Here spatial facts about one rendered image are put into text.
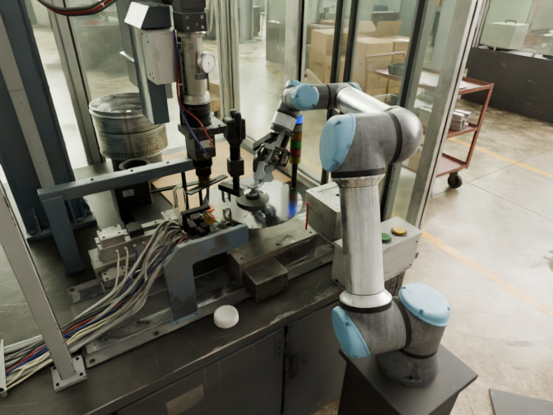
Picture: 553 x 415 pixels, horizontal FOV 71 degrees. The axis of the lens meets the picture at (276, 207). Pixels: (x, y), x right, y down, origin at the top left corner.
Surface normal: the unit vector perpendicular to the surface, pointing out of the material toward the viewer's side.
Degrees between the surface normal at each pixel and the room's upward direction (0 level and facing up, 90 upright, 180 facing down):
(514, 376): 0
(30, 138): 90
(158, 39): 90
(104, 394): 0
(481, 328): 0
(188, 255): 90
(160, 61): 90
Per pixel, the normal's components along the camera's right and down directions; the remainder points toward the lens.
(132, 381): 0.02, -0.85
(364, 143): 0.20, 0.16
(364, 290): -0.16, 0.15
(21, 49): 0.54, 0.45
